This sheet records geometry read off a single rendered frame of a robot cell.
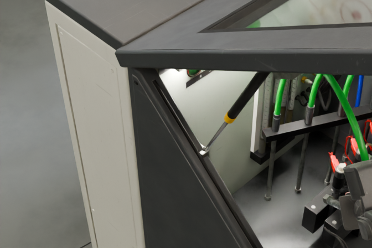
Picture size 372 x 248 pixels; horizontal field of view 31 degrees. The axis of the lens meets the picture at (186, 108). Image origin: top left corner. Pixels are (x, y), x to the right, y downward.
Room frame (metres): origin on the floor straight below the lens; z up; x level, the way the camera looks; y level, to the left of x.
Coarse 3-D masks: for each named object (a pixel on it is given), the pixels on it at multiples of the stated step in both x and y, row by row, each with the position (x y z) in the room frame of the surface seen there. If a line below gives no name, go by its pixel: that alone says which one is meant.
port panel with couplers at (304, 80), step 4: (300, 76) 1.35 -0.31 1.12; (304, 76) 1.35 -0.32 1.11; (308, 76) 1.37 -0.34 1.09; (312, 76) 1.39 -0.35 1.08; (300, 80) 1.35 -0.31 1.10; (304, 80) 1.34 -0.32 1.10; (308, 80) 1.34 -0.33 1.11; (312, 80) 1.39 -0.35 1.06; (300, 84) 1.35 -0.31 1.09; (304, 84) 1.36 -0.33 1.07; (308, 84) 1.33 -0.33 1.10; (296, 88) 1.34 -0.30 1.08; (300, 88) 1.35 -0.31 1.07; (304, 88) 1.37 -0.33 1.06; (296, 92) 1.34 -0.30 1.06; (300, 92) 1.35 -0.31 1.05
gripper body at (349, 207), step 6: (342, 198) 0.79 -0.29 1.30; (348, 198) 0.79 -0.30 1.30; (342, 204) 0.78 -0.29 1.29; (348, 204) 0.78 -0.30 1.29; (354, 204) 0.78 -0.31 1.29; (342, 210) 0.78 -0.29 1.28; (348, 210) 0.77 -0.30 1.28; (354, 210) 0.76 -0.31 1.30; (342, 216) 0.77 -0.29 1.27; (348, 216) 0.77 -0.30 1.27; (354, 216) 0.77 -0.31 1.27; (348, 222) 0.76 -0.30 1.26; (354, 222) 0.76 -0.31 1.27; (348, 228) 0.75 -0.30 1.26; (354, 228) 0.75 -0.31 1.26
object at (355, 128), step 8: (280, 80) 1.15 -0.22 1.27; (328, 80) 0.98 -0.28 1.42; (280, 88) 1.15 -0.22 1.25; (336, 88) 0.96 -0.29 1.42; (280, 96) 1.15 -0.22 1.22; (344, 96) 0.94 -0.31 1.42; (280, 104) 1.16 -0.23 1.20; (344, 104) 0.93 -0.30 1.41; (280, 112) 1.17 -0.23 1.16; (352, 112) 0.91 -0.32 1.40; (352, 120) 0.90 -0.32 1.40; (352, 128) 0.89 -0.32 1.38; (360, 136) 0.87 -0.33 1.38; (360, 144) 0.86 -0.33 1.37; (360, 152) 0.85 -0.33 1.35
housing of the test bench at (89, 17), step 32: (64, 0) 1.17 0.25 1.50; (96, 0) 1.16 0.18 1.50; (128, 0) 1.16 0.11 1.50; (160, 0) 1.16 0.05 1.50; (192, 0) 1.16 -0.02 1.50; (64, 32) 1.17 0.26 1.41; (96, 32) 1.08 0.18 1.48; (128, 32) 1.05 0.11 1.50; (64, 64) 1.20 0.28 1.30; (96, 64) 1.09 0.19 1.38; (64, 96) 1.21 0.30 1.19; (96, 96) 1.11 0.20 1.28; (128, 96) 1.02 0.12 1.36; (96, 128) 1.12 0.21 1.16; (128, 128) 1.03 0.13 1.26; (96, 160) 1.14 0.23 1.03; (128, 160) 1.03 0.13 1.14; (96, 192) 1.16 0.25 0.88; (128, 192) 1.05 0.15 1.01; (96, 224) 1.18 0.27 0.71; (128, 224) 1.06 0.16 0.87
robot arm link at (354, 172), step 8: (368, 160) 0.79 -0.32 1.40; (344, 168) 0.77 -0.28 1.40; (352, 168) 0.76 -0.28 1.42; (360, 168) 0.75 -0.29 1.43; (368, 168) 0.75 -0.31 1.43; (352, 176) 0.75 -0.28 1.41; (360, 176) 0.74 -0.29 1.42; (368, 176) 0.74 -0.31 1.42; (352, 184) 0.74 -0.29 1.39; (360, 184) 0.73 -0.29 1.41; (368, 184) 0.73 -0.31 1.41; (352, 192) 0.74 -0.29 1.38; (360, 192) 0.73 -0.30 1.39; (368, 192) 0.72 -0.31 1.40; (368, 200) 0.71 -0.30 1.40; (368, 208) 0.70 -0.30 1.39; (360, 216) 0.69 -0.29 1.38; (360, 224) 0.66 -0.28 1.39; (368, 224) 0.65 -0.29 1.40; (360, 232) 0.66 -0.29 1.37; (368, 232) 0.64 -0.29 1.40
